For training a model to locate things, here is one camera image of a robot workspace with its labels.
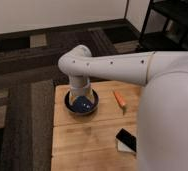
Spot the black metal shelf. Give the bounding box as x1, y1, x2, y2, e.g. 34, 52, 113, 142
138, 0, 188, 51

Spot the orange pepper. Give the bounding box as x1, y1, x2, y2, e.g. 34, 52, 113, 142
113, 91, 126, 108

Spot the black smartphone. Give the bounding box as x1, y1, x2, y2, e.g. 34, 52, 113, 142
116, 129, 136, 153

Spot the white card under phone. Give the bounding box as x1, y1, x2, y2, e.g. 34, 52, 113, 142
117, 141, 133, 153

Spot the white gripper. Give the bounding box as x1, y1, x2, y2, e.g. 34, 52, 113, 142
69, 76, 91, 106

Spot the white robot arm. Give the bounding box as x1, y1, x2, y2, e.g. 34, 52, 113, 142
58, 45, 188, 171

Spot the dark blue bowl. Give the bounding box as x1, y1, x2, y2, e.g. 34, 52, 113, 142
64, 91, 99, 116

